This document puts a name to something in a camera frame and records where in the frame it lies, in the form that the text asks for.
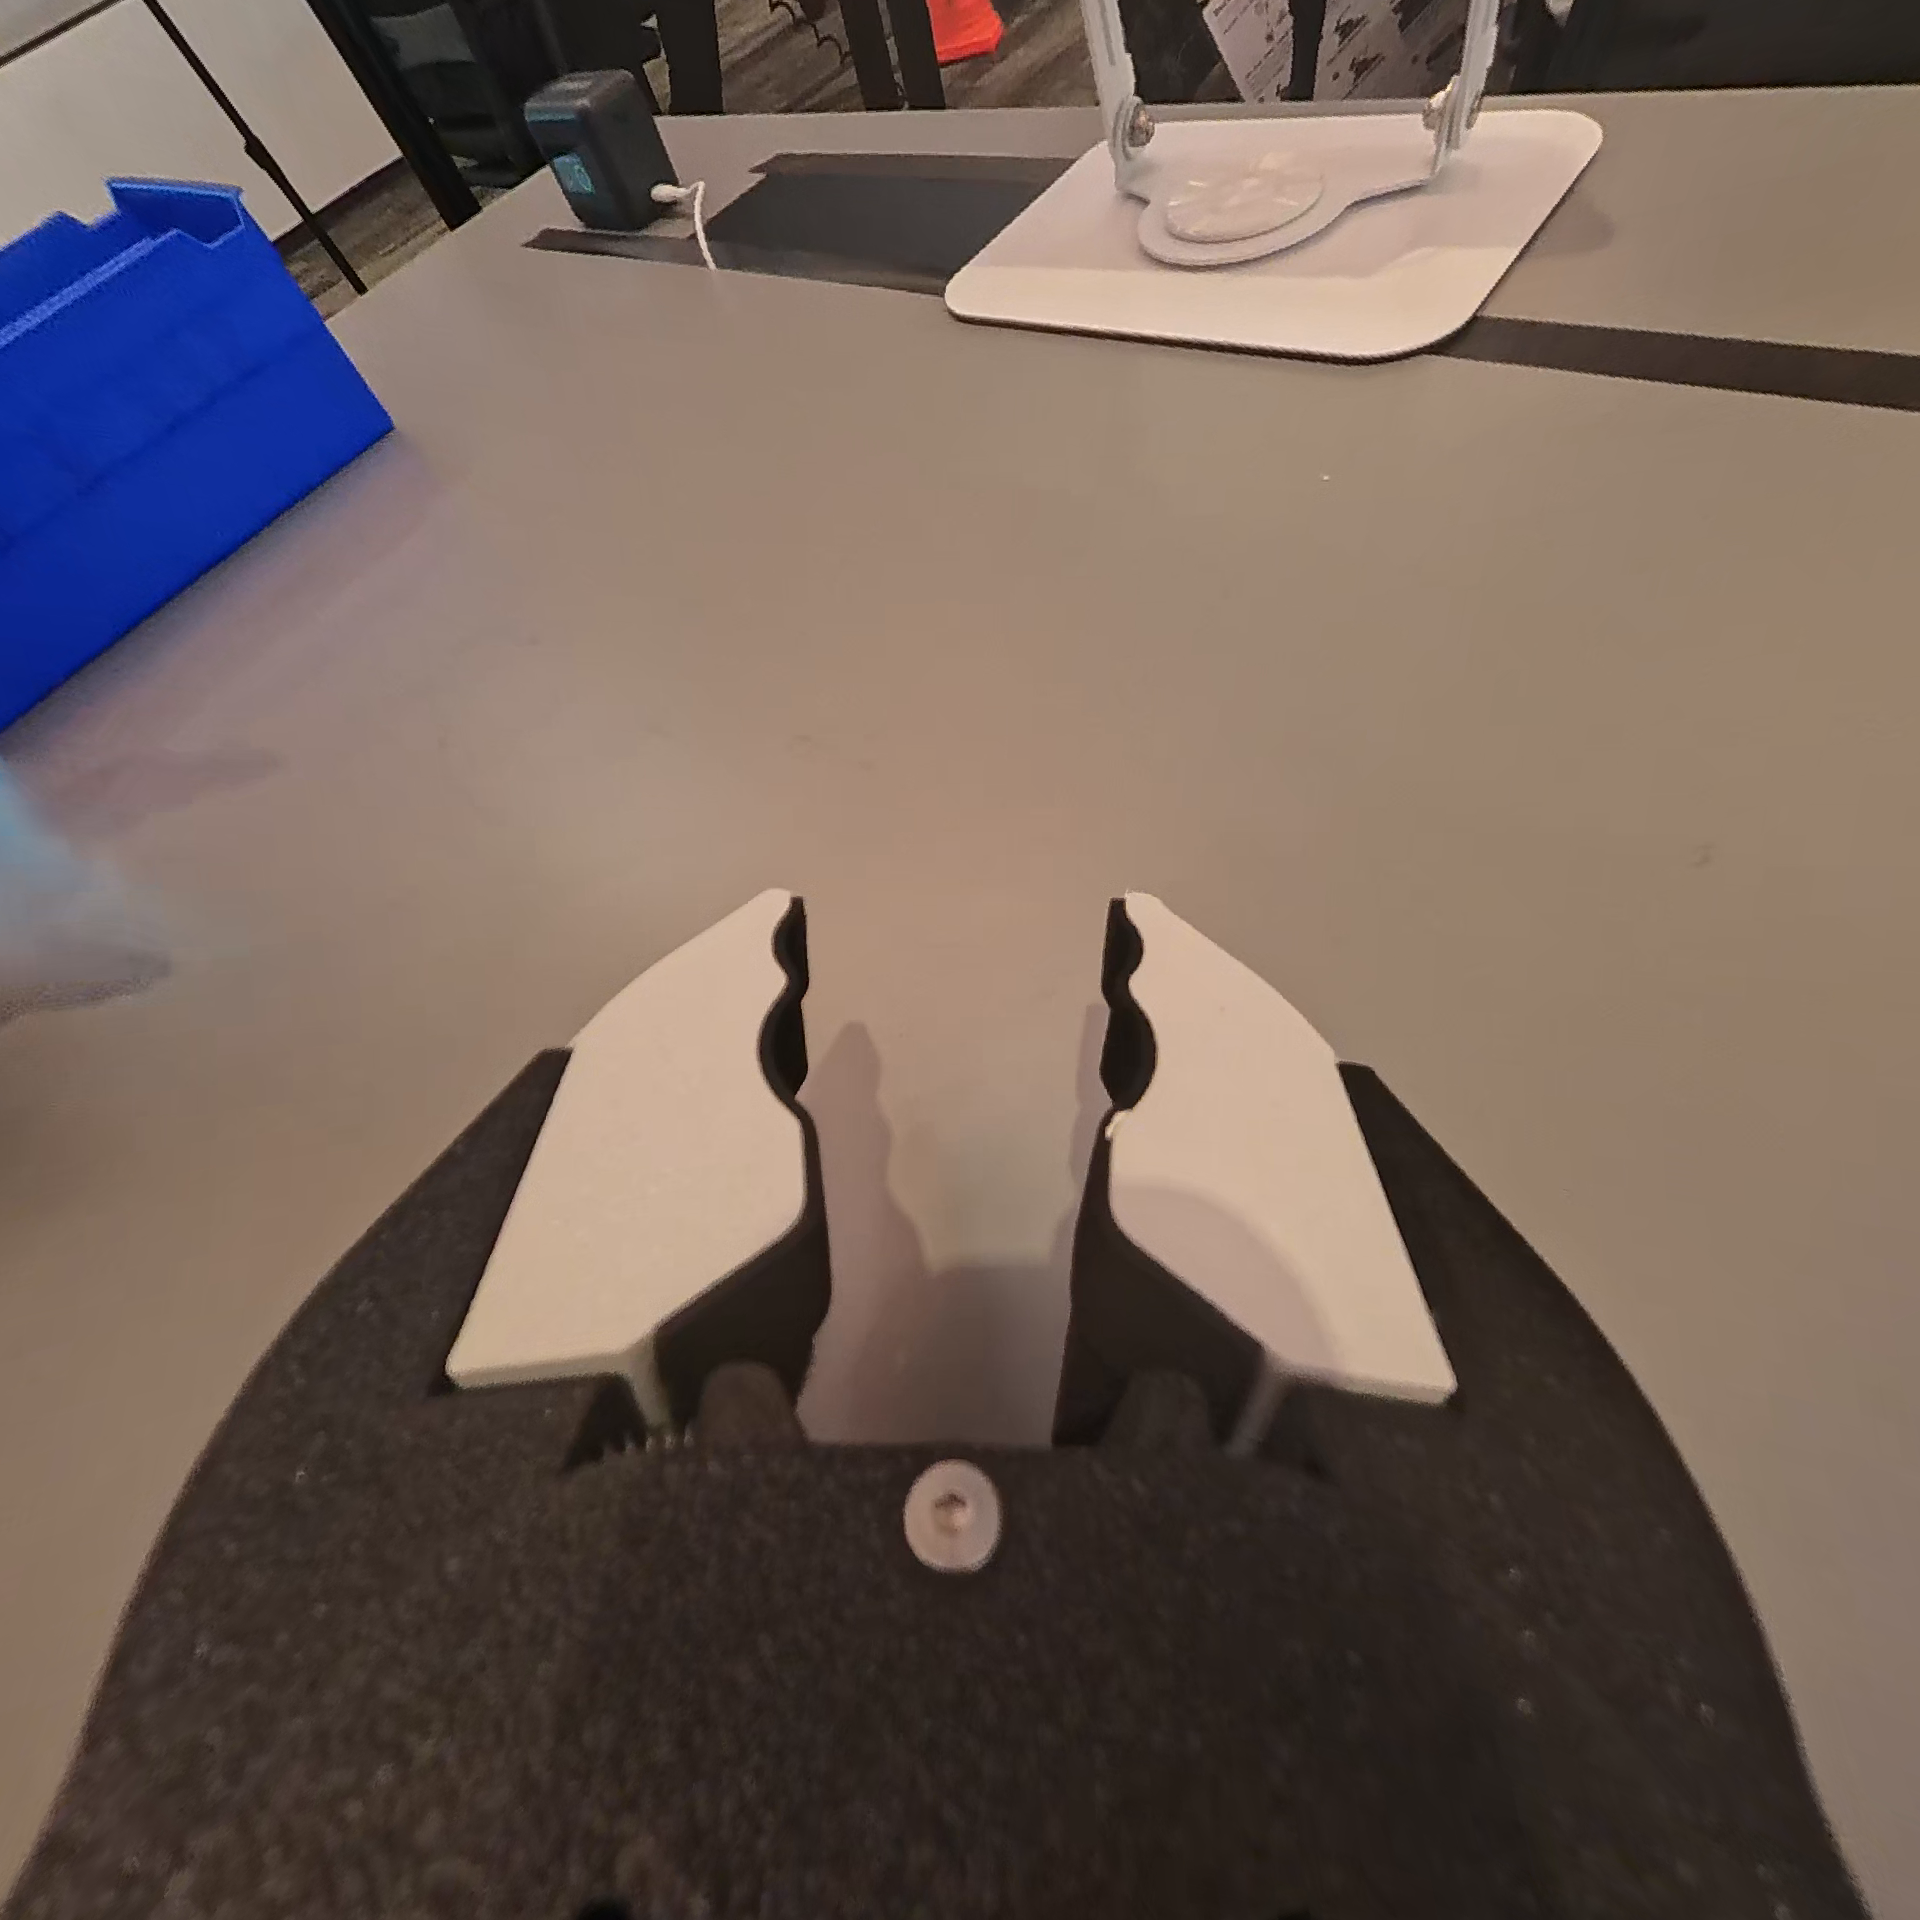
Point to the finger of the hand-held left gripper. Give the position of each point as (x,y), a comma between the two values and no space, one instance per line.
(61,899)

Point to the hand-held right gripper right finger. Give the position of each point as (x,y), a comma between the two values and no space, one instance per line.
(1260,1199)

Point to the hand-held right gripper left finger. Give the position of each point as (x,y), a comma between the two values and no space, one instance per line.
(661,1185)

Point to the blue plastic bin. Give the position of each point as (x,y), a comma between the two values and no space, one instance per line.
(182,452)

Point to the black tripod stand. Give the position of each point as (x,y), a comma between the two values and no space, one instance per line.
(269,149)

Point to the black charger box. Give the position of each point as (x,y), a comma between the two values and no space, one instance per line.
(601,149)

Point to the white document stand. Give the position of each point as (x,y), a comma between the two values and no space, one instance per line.
(1350,256)

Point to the printed instruction sheet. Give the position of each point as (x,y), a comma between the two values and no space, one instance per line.
(1260,45)

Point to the orange traffic cone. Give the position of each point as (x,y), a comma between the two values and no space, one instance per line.
(972,27)

